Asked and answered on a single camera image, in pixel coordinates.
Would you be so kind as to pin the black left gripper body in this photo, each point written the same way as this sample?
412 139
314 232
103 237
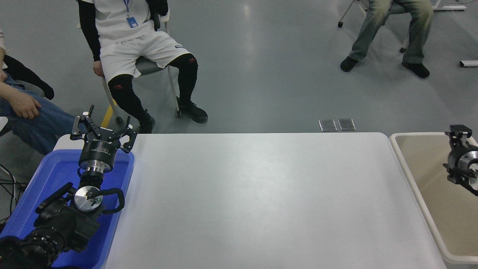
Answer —
99 151

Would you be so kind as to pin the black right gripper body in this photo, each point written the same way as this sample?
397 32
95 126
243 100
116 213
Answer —
450 164

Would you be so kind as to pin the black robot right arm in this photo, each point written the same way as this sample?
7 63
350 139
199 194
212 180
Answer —
471 157

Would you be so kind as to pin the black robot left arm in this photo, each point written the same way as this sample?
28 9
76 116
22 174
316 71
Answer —
63 224

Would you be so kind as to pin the person's forearm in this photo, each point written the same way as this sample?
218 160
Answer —
5 90

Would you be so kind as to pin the person's hand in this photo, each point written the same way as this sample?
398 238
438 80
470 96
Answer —
98 69
26 107

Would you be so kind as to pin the large pale bin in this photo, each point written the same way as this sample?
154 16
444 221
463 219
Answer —
429 179

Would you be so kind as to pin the person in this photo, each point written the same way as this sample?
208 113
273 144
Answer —
124 48
41 123
373 26

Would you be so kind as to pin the blue plastic tray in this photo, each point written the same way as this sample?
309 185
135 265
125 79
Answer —
48 175

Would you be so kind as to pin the white floor bar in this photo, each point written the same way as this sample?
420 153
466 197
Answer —
450 8
469 63

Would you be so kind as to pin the grey chair seat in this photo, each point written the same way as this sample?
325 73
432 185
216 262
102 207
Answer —
33 89

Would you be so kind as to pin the grey metal-legged chair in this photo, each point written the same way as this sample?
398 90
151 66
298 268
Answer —
148 67

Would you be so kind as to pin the silver floor plate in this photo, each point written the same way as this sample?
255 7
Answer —
347 124
328 125

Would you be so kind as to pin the blue badge card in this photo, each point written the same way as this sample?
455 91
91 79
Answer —
132 22

